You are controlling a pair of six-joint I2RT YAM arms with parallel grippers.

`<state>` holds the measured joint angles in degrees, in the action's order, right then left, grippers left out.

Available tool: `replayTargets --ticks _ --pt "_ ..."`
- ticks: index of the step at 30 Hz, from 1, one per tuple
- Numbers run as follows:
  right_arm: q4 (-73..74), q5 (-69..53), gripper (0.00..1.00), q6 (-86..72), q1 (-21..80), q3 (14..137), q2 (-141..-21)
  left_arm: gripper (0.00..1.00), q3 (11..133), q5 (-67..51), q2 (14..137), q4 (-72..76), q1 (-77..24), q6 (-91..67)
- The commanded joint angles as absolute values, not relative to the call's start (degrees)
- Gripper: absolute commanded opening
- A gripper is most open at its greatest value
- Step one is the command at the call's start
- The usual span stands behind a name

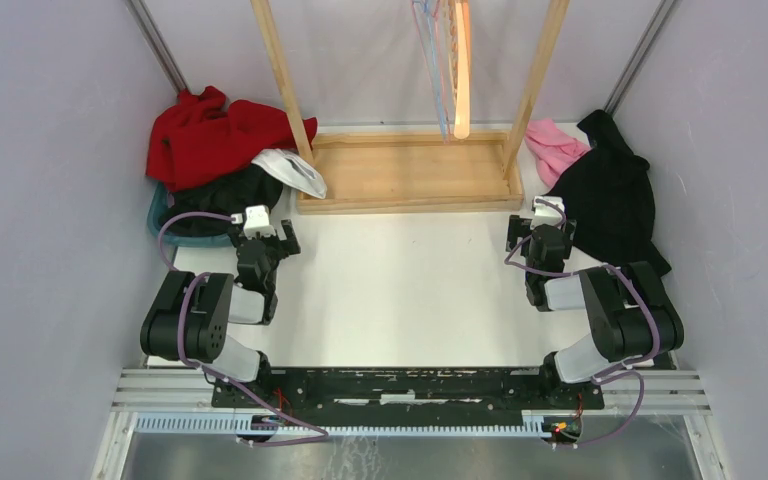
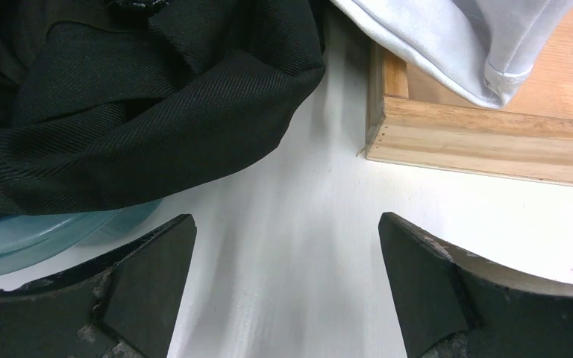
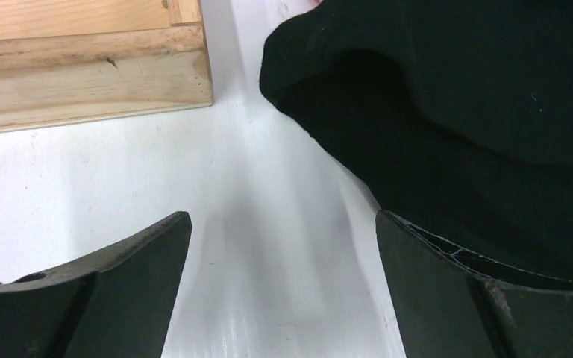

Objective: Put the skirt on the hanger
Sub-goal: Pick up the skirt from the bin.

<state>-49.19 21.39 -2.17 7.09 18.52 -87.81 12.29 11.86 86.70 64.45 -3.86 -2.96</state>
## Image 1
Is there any purple cable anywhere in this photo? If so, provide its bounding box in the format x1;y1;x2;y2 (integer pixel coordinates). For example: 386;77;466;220
504;197;662;449
158;211;330;448

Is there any black garment in basket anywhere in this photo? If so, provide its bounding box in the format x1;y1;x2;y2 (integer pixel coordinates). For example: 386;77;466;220
159;165;284;238

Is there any red skirt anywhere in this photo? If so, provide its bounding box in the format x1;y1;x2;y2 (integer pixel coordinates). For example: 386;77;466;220
145;86;296;192

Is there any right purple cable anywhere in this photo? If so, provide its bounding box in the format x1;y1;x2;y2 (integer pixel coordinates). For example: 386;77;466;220
504;197;662;449

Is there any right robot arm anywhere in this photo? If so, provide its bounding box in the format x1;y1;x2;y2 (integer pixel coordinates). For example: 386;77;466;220
505;215;685;408

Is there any black garment on right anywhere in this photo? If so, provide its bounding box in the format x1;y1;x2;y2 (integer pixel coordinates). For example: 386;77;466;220
548;110;672;277

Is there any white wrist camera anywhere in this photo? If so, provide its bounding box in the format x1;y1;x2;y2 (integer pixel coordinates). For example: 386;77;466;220
531;196;566;228
242;205;277;239

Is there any white garment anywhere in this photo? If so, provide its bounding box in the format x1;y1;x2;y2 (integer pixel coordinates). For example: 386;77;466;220
252;149;327;199

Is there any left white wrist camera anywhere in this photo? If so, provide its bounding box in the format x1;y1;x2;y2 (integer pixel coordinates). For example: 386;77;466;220
242;205;277;239

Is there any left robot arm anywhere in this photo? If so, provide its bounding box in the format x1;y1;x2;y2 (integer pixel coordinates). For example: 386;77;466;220
139;218;301;407

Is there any teal laundry basket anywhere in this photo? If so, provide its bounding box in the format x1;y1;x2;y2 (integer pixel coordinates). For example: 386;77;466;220
146;182;234;249

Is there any aluminium frame rail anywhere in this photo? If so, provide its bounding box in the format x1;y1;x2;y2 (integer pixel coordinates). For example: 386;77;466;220
112;369;712;438

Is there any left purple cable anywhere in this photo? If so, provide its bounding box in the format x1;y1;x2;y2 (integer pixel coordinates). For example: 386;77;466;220
158;211;330;448

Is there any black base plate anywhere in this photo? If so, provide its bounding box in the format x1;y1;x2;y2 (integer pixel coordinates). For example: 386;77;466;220
248;367;605;427

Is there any wooden clothes rack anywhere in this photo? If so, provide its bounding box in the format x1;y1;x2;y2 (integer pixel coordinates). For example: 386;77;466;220
251;1;569;214

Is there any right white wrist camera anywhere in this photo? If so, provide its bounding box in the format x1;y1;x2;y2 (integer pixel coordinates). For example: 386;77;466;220
531;196;566;228

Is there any pink garment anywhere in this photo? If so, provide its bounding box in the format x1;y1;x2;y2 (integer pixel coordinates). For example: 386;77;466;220
524;118;591;188

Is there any wooden hanger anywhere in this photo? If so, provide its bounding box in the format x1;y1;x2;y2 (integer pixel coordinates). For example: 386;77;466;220
448;0;471;140

